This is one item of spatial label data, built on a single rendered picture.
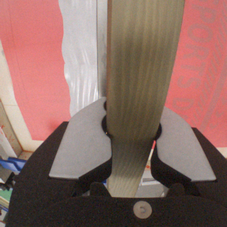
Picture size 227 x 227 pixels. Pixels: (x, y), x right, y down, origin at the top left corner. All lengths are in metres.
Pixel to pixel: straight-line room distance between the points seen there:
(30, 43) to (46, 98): 0.11
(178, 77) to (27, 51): 0.29
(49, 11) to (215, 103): 0.37
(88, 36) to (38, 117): 0.22
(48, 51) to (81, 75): 0.08
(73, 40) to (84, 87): 0.09
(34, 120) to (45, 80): 0.12
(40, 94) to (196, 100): 0.33
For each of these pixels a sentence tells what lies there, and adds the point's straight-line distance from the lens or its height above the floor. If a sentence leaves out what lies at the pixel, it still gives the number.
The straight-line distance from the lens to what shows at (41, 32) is 0.28.
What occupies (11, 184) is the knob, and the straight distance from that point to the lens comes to 0.57.
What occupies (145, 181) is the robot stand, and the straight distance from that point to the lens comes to 2.03.
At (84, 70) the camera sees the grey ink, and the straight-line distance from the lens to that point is 0.25.
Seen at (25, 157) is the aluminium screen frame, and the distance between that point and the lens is 0.45.
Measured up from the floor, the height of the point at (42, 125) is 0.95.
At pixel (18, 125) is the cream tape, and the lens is 0.41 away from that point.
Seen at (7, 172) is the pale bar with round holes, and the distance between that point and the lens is 0.55.
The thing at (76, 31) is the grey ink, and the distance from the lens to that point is 0.25.
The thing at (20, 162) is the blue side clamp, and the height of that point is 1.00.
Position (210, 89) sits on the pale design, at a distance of 0.32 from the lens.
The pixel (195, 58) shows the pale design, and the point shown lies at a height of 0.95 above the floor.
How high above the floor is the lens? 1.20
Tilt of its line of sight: 57 degrees down
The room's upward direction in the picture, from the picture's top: 176 degrees counter-clockwise
